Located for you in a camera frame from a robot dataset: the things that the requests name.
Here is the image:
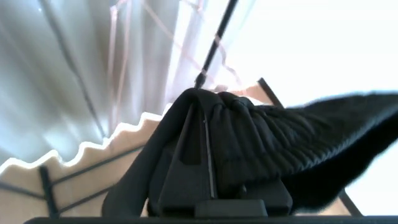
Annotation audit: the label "black shorts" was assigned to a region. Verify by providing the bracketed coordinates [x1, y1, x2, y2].
[101, 88, 398, 218]

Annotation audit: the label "beige curtain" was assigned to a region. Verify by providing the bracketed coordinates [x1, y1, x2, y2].
[0, 0, 259, 166]

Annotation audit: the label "black clothes rack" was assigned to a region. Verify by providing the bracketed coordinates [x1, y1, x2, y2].
[0, 0, 240, 218]

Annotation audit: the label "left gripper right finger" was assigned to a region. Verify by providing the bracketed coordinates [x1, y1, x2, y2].
[241, 178, 294, 217]

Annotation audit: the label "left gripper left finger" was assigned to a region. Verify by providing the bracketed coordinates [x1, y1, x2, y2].
[157, 103, 218, 218]

